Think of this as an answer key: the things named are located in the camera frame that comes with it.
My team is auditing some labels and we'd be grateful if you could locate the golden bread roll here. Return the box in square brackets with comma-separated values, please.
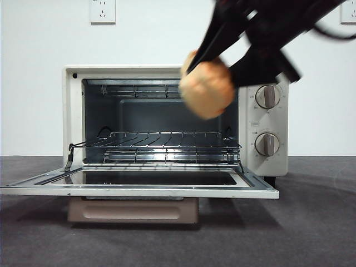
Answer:
[179, 50, 235, 120]

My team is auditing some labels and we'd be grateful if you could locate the glass oven door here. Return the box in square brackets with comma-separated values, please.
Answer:
[0, 164, 280, 225]

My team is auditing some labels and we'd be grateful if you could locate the beige oven knob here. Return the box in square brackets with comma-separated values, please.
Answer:
[255, 85, 281, 109]
[254, 132, 280, 156]

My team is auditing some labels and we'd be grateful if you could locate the cream Toshiba toaster oven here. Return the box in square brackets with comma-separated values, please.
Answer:
[62, 65, 289, 187]

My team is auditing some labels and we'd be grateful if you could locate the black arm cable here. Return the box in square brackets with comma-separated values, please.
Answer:
[313, 15, 356, 42]

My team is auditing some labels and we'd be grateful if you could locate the white wall socket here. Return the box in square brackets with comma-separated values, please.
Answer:
[89, 0, 116, 24]
[340, 0, 356, 24]

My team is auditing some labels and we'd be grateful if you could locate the metal wire oven rack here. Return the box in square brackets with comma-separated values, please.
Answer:
[69, 131, 243, 165]

